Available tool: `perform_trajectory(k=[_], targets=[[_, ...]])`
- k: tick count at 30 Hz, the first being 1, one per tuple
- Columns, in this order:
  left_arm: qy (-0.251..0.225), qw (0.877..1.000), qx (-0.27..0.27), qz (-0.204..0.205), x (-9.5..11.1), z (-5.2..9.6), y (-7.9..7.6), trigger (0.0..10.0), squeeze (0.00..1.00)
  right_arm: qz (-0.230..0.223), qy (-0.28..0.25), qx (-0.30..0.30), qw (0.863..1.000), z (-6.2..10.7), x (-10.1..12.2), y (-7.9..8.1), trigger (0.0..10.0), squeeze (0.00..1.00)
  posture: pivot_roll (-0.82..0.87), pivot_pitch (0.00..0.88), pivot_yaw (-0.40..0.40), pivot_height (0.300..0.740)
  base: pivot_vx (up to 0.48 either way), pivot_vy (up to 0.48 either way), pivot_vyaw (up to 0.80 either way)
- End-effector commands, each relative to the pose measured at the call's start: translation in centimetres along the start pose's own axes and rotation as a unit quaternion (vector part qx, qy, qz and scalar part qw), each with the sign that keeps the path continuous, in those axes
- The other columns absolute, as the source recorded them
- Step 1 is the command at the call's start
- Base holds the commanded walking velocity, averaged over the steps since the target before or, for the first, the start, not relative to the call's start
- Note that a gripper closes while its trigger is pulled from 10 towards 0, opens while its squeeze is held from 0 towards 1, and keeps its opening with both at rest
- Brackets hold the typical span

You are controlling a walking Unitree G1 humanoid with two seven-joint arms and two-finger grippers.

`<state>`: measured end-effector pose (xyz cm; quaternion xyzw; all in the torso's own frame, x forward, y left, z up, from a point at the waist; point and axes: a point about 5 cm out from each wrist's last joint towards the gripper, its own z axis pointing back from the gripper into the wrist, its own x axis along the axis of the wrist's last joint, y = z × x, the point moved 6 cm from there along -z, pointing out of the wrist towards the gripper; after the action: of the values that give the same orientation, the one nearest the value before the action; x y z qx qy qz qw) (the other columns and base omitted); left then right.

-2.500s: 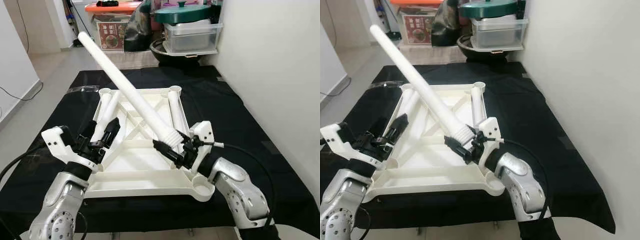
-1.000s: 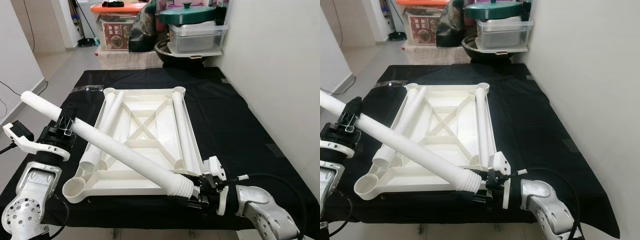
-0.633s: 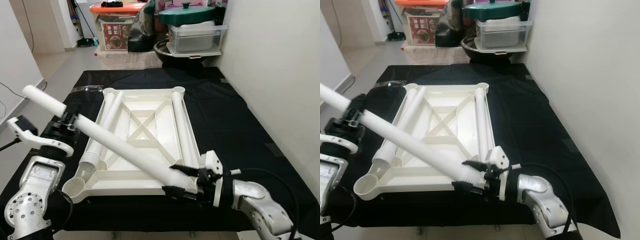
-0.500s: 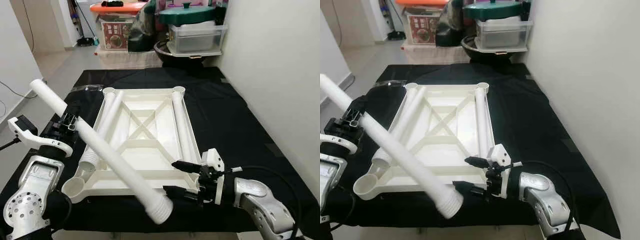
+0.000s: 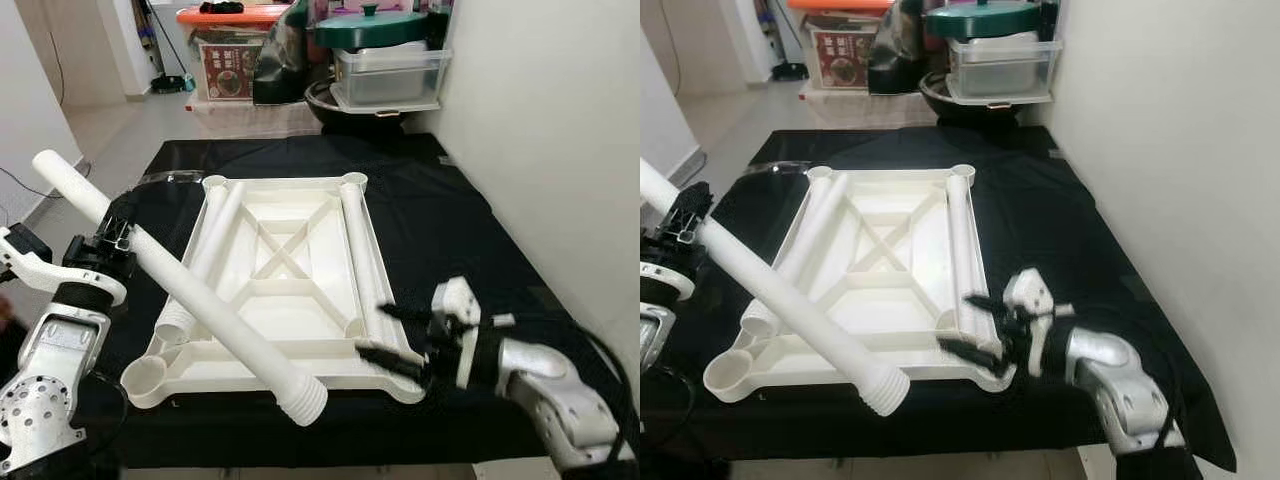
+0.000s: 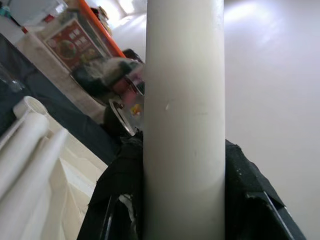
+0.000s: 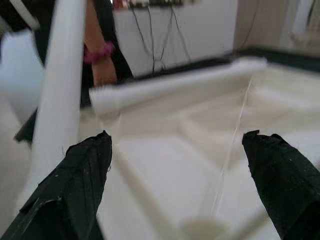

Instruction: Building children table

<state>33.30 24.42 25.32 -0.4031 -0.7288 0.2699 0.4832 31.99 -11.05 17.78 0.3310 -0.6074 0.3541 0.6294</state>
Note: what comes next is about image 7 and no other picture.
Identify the white plastic table leg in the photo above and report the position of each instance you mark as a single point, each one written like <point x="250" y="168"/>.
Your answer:
<point x="62" y="75"/>
<point x="175" y="82"/>

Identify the person black garment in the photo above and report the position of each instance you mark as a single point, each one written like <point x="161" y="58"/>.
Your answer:
<point x="107" y="15"/>

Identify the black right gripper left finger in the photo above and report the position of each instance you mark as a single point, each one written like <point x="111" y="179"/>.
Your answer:
<point x="75" y="187"/>

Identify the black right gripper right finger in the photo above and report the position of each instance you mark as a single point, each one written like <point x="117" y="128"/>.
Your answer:
<point x="282" y="180"/>

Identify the pink scrunchie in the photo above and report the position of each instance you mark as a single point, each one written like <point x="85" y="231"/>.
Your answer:
<point x="97" y="52"/>

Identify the white plastic children table top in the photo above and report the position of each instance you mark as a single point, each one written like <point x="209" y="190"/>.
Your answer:
<point x="175" y="162"/>

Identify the person hand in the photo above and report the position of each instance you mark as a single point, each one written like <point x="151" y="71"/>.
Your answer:
<point x="105" y="72"/>

